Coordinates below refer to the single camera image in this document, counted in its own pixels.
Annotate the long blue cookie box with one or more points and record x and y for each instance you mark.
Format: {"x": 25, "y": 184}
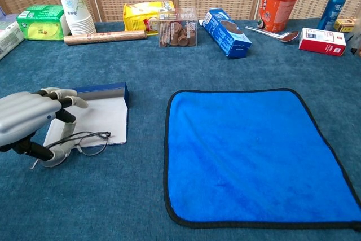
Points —
{"x": 225, "y": 39}

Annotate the red and white box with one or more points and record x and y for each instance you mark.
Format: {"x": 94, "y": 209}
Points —
{"x": 321, "y": 42}

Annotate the yellow cracker box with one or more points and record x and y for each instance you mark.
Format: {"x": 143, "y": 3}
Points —
{"x": 141, "y": 12}

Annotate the small yellow brown box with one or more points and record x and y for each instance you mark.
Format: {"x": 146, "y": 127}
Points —
{"x": 344, "y": 25}

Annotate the teal table cloth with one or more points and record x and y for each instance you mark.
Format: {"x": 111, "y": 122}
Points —
{"x": 84, "y": 196}

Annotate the blue glasses case white lining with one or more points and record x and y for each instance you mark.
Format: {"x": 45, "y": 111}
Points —
{"x": 104, "y": 117}

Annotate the pastel tissue multipack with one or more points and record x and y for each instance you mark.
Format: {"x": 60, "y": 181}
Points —
{"x": 9, "y": 39}

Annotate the blue cleaning cloth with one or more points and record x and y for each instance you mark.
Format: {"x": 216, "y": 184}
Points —
{"x": 253, "y": 156}

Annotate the clear box of cookies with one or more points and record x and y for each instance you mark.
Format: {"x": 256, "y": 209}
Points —
{"x": 177, "y": 29}

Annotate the blue spray bottle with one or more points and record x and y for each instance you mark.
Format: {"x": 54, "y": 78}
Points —
{"x": 334, "y": 6}

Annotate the orange tub red lid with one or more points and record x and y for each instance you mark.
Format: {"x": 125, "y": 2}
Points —
{"x": 277, "y": 6}

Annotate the wooden rolling pin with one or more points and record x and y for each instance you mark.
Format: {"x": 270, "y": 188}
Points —
{"x": 104, "y": 37}

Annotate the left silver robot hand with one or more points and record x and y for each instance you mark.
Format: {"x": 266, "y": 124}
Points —
{"x": 25, "y": 114}

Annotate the black wire eyeglasses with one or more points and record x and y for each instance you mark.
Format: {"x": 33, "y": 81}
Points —
{"x": 93, "y": 148}

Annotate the metal spoon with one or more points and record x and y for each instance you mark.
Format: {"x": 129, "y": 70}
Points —
{"x": 289, "y": 37}

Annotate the white paper cup stack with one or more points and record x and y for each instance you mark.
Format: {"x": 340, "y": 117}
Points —
{"x": 76, "y": 9}

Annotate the green tissue pack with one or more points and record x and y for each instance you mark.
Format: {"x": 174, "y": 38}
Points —
{"x": 42, "y": 23}

